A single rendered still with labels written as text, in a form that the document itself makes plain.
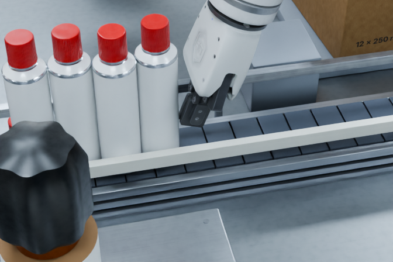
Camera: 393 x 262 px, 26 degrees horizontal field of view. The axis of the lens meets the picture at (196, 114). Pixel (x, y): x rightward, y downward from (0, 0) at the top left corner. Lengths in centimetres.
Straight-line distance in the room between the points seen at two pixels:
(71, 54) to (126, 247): 23
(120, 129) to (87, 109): 5
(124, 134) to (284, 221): 23
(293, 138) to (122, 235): 25
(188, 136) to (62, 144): 46
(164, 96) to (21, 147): 36
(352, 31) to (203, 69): 35
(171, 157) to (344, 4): 37
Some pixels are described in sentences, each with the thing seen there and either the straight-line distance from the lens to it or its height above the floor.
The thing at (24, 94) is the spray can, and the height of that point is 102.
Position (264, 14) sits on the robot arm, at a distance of 96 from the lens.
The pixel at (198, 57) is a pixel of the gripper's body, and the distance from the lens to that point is 101.
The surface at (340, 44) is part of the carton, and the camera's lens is 130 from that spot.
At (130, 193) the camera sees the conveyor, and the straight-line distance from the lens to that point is 107.
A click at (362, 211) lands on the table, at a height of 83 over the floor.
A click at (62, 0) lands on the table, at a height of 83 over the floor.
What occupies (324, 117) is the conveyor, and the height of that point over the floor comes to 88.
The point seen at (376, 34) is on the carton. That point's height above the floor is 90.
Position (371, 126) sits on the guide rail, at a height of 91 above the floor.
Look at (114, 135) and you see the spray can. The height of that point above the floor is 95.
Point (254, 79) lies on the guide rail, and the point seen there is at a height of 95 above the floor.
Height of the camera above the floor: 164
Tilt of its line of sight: 41 degrees down
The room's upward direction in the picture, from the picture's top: straight up
